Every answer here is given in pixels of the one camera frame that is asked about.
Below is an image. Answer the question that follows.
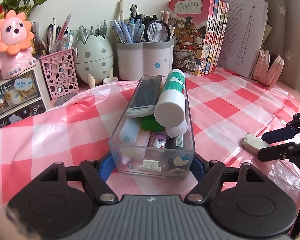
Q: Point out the white eraser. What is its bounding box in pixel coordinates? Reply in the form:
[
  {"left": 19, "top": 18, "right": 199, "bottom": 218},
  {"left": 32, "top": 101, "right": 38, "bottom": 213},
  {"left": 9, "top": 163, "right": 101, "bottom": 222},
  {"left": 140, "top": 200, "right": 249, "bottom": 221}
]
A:
[{"left": 242, "top": 133, "right": 271, "bottom": 155}]

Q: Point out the blue pastel highlighter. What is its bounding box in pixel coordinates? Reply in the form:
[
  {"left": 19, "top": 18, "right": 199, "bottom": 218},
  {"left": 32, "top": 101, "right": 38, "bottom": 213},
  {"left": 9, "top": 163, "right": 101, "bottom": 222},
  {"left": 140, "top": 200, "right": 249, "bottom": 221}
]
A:
[{"left": 119, "top": 118, "right": 142, "bottom": 144}]

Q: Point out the black marker pen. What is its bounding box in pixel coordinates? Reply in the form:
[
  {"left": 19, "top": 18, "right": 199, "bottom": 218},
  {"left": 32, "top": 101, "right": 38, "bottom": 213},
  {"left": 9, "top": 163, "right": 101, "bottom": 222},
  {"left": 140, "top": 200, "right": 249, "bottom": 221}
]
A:
[{"left": 168, "top": 134, "right": 185, "bottom": 151}]

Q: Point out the clear plastic organizer box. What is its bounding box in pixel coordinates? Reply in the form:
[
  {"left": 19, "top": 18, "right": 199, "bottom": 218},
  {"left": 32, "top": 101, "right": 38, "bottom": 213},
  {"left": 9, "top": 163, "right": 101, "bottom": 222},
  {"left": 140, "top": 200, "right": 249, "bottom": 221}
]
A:
[{"left": 109, "top": 75, "right": 195, "bottom": 179}]

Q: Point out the green HIGH highlighter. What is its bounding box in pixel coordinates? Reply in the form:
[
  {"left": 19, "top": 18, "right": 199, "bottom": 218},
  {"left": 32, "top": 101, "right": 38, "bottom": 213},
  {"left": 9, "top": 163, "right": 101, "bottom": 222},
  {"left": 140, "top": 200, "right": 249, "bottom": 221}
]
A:
[{"left": 141, "top": 114, "right": 164, "bottom": 132}]

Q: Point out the green white glue stick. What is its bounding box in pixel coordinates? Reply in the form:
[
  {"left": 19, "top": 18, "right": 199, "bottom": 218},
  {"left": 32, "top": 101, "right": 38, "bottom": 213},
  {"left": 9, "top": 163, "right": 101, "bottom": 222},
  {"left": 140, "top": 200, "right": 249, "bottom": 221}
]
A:
[{"left": 154, "top": 69, "right": 186, "bottom": 128}]

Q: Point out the orange HIGH highlighter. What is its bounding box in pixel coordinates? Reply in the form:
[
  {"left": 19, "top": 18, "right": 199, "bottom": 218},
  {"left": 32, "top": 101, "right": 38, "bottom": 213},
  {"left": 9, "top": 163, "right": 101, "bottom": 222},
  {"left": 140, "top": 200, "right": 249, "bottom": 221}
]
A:
[{"left": 165, "top": 119, "right": 188, "bottom": 138}]

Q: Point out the pink checkered tablecloth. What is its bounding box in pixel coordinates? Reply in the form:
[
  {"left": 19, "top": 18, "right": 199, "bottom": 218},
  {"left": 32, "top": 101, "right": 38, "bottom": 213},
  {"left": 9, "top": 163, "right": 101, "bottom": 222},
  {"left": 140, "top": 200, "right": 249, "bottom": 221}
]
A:
[{"left": 0, "top": 68, "right": 300, "bottom": 204}]

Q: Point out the pink pencil pouch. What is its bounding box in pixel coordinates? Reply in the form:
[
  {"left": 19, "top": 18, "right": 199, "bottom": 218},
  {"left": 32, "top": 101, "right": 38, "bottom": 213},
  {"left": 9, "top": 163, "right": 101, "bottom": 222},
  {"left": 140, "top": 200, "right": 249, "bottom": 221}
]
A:
[{"left": 252, "top": 49, "right": 285, "bottom": 88}]

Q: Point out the grey desk grommet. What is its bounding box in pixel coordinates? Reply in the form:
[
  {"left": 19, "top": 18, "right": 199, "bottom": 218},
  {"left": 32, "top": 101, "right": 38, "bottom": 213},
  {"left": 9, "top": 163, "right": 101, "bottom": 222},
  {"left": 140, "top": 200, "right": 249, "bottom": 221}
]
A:
[{"left": 53, "top": 93, "right": 77, "bottom": 107}]

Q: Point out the stack of printed papers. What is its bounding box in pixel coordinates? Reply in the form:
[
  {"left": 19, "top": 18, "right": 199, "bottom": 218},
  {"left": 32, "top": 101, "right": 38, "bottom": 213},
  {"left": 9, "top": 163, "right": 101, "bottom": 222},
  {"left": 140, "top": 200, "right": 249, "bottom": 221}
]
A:
[{"left": 217, "top": 0, "right": 268, "bottom": 78}]

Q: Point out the white tape roll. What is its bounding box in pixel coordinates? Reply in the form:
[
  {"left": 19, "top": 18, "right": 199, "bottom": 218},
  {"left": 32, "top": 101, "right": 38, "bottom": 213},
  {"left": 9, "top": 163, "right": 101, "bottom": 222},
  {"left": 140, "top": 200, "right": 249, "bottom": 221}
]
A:
[{"left": 102, "top": 77, "right": 119, "bottom": 85}]

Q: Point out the white mini drawer unit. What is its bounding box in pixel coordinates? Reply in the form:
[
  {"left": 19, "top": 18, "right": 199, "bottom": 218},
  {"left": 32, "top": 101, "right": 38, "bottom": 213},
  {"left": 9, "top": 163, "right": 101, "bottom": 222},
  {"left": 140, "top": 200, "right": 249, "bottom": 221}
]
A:
[{"left": 0, "top": 64, "right": 50, "bottom": 128}]

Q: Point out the pink perforated pen holder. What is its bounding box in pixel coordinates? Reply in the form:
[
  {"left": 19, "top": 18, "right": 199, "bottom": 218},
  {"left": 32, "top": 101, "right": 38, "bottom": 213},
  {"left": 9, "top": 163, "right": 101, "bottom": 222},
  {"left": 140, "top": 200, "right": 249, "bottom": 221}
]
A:
[{"left": 39, "top": 48, "right": 79, "bottom": 100}]

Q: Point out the green egg-shaped pen holder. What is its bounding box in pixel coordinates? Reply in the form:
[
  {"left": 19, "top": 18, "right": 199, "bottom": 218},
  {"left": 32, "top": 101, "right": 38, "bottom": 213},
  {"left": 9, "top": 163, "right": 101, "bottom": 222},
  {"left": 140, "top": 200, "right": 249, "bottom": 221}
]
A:
[{"left": 74, "top": 35, "right": 114, "bottom": 88}]

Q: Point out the white flower-shaped pen holder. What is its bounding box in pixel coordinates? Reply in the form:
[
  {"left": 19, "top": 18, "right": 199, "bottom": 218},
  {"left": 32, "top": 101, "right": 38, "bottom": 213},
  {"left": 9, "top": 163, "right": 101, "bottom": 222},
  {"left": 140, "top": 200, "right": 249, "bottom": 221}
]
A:
[{"left": 116, "top": 40, "right": 174, "bottom": 81}]

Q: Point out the boxed book set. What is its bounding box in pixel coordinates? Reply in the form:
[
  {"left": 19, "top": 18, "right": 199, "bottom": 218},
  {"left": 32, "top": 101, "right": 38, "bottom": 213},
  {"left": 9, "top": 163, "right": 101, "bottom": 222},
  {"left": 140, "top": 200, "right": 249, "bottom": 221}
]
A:
[{"left": 168, "top": 0, "right": 230, "bottom": 76}]

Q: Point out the magnifying glass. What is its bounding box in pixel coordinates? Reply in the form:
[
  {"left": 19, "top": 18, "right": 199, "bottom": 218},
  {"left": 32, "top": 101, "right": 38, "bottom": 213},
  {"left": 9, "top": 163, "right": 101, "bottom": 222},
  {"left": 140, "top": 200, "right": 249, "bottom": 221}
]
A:
[{"left": 144, "top": 20, "right": 171, "bottom": 43}]

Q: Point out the pink lion toy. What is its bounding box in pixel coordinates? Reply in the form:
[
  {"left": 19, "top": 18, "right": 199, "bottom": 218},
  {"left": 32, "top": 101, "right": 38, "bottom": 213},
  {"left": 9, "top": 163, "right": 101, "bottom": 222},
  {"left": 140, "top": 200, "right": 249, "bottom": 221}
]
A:
[{"left": 0, "top": 10, "right": 38, "bottom": 80}]

